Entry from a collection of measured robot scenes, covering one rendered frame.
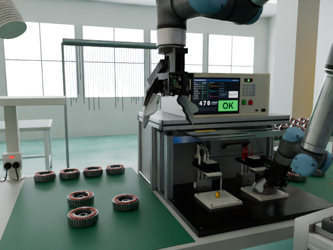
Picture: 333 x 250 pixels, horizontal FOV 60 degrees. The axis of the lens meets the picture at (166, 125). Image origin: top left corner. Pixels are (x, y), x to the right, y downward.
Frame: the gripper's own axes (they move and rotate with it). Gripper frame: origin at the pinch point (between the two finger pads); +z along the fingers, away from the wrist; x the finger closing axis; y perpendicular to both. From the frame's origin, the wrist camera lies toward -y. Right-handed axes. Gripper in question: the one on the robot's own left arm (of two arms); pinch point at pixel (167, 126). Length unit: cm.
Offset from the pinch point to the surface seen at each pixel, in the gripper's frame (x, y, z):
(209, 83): 43, -40, -12
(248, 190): 58, -29, 37
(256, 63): 622, -591, -81
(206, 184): 42, -40, 35
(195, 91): 37, -41, -8
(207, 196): 37, -31, 37
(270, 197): 60, -18, 37
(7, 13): -36, -114, -49
